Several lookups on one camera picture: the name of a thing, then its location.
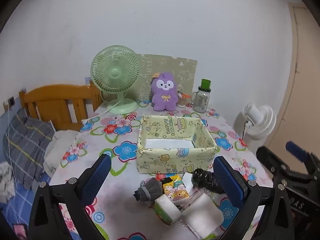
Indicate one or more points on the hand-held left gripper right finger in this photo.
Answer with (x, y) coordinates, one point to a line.
(228, 180)

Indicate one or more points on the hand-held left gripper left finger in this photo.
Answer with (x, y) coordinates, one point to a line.
(98, 177)

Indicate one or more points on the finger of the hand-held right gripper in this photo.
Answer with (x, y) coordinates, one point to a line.
(297, 151)
(267, 157)

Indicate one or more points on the black plastic bag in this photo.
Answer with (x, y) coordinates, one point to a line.
(205, 180)

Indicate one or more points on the small white packet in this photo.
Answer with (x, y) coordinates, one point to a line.
(187, 181)

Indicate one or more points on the yellow cartoon tissue packet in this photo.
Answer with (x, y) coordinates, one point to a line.
(171, 181)

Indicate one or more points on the yellow cartoon print storage box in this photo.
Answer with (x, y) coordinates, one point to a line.
(160, 158)

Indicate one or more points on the green white packet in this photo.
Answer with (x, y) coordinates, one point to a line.
(166, 208)

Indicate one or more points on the white standing fan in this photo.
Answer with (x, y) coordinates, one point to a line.
(262, 120)

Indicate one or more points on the beige door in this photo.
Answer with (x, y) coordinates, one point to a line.
(300, 80)

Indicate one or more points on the grey plaid pillow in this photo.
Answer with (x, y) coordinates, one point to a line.
(27, 145)

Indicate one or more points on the glass mug jar green lid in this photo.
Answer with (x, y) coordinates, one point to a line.
(201, 101)

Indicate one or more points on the blue bed sheet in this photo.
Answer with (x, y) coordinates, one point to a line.
(17, 210)

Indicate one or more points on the wooden bed headboard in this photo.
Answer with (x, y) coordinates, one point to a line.
(60, 97)

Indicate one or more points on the cotton swab container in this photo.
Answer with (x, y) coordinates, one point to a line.
(183, 100)

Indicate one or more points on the crumpled white cloth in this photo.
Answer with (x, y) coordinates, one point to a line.
(6, 182)

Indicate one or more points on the purple plush bunny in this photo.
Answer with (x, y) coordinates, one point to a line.
(164, 97)

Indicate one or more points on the green desk fan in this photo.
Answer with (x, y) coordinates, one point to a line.
(115, 73)

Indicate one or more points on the wall socket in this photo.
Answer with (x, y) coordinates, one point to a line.
(11, 101)

